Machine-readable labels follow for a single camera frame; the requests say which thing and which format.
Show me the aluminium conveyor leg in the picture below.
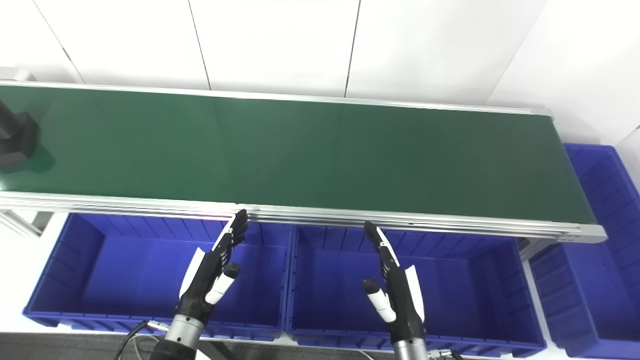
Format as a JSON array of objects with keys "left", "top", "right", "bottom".
[
  {"left": 517, "top": 237, "right": 556, "bottom": 261},
  {"left": 0, "top": 210, "right": 53, "bottom": 237}
]

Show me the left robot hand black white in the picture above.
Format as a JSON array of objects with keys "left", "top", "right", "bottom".
[{"left": 177, "top": 209, "right": 249, "bottom": 326}]

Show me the green conveyor belt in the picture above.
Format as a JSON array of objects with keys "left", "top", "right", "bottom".
[
  {"left": 0, "top": 85, "right": 598, "bottom": 226},
  {"left": 0, "top": 79, "right": 608, "bottom": 244}
]

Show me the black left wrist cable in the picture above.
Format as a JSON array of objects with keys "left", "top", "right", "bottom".
[{"left": 114, "top": 321, "right": 171, "bottom": 360}]

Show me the black cylinder block part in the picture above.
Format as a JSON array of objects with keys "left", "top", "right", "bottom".
[{"left": 0, "top": 100, "right": 40, "bottom": 168}]

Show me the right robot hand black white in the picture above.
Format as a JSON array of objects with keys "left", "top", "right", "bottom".
[{"left": 362, "top": 221, "right": 427, "bottom": 343}]

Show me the blue plastic bin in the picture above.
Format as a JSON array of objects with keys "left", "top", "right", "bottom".
[
  {"left": 285, "top": 225, "right": 547, "bottom": 358},
  {"left": 22, "top": 212, "right": 293, "bottom": 342},
  {"left": 530, "top": 143, "right": 640, "bottom": 360}
]

